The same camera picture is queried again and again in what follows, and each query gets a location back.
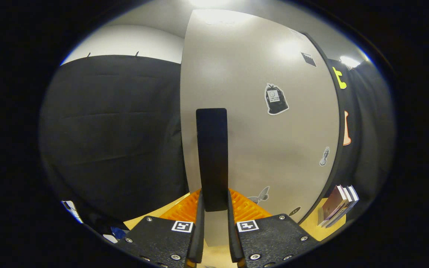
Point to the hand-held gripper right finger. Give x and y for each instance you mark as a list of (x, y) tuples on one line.
[(234, 242)]

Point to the black backdrop cloth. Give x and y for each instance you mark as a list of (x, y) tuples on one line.
[(106, 149)]

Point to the dark grey cabinet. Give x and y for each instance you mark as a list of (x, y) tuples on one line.
[(322, 56)]

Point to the white cover book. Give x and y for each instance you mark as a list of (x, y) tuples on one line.
[(348, 198)]

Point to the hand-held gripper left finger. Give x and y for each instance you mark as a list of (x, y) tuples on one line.
[(198, 238)]

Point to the beige cabinet door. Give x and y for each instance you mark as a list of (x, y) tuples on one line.
[(255, 149)]

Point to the ceiling light panel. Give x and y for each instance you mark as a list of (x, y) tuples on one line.
[(349, 61), (209, 2)]

